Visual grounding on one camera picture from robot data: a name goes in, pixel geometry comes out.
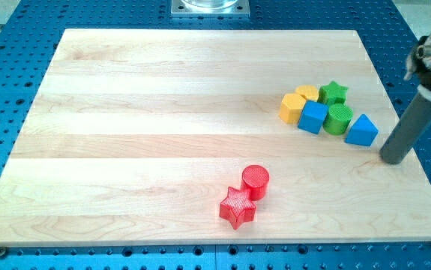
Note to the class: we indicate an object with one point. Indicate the blue perforated metal table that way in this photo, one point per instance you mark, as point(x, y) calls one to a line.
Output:
point(29, 35)

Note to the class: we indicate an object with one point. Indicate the red cylinder block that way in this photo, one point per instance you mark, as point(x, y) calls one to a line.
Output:
point(255, 179)

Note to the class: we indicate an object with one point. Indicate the blue cube block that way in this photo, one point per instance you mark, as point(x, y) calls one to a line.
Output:
point(313, 116)

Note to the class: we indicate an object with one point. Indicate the red star block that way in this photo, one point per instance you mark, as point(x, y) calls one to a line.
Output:
point(237, 207)

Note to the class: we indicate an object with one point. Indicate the blue triangle block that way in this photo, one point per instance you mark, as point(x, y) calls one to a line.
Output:
point(363, 132)

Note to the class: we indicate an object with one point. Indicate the yellow hexagon block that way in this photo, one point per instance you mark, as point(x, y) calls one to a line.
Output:
point(291, 107)

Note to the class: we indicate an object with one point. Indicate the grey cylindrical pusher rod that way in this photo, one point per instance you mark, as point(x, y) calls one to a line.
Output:
point(413, 123)

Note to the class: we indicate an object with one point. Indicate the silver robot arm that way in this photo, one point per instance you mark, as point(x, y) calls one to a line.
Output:
point(418, 62)

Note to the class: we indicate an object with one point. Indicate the yellow cylinder block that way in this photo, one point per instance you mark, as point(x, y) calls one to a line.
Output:
point(309, 92)

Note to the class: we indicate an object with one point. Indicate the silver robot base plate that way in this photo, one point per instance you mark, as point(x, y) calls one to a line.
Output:
point(209, 8)

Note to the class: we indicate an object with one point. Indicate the green cylinder block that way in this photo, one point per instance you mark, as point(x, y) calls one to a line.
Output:
point(338, 119)

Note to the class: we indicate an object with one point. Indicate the light wooden board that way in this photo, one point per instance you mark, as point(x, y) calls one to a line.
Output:
point(134, 137)

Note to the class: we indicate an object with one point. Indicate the green star block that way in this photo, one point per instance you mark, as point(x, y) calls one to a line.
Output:
point(332, 93)

